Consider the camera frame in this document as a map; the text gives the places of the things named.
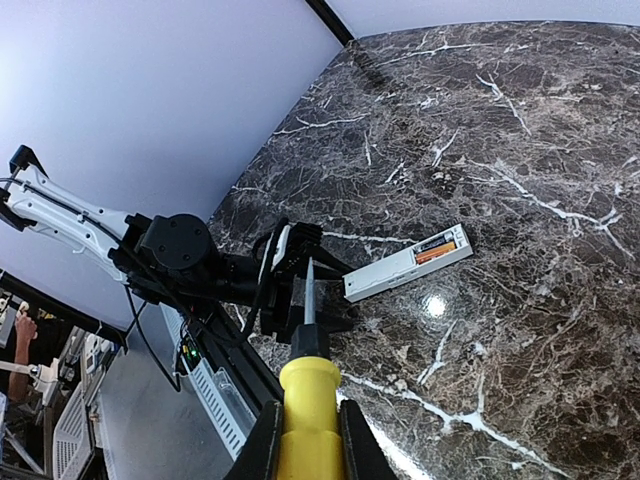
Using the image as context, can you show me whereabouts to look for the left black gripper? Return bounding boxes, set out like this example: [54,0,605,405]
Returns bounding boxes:
[260,249,358,343]

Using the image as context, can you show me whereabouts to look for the white slotted cable duct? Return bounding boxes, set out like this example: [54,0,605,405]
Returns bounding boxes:
[160,304,256,461]

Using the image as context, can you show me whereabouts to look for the white remote control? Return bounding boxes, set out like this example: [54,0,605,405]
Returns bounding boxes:
[343,224,473,303]

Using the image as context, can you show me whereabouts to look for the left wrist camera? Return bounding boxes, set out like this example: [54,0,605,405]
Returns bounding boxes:
[270,222,323,278]

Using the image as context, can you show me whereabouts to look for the yellow handled screwdriver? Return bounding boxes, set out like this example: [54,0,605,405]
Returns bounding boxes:
[277,260,346,479]

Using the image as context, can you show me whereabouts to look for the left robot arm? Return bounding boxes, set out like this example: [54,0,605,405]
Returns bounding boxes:
[1,145,353,347]

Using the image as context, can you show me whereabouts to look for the black battery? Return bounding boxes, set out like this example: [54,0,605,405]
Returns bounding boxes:
[414,235,450,255]

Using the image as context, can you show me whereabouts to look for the black left frame post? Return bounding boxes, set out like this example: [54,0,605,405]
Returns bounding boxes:
[305,0,355,46]

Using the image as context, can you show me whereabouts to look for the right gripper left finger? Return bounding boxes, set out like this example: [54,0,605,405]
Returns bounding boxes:
[232,401,284,480]

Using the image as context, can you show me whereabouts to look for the orange battery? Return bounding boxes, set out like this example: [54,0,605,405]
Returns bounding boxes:
[415,241,456,265]

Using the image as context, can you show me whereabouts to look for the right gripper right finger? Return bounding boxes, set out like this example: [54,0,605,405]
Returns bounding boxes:
[339,400,398,480]

